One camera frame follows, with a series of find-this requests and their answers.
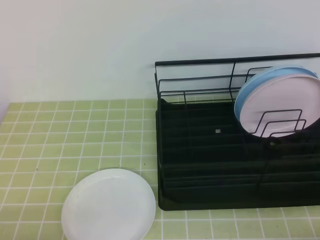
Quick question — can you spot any pink plate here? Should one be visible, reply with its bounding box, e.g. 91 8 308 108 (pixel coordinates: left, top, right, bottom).
239 74 320 138

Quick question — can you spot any black wire dish rack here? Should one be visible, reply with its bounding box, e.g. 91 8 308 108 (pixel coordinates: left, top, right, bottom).
154 53 320 211

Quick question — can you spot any blue plate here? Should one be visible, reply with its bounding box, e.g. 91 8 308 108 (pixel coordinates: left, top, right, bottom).
234 65 318 121

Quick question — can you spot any white round plate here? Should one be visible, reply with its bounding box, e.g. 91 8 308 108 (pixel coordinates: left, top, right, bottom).
61 168 156 240

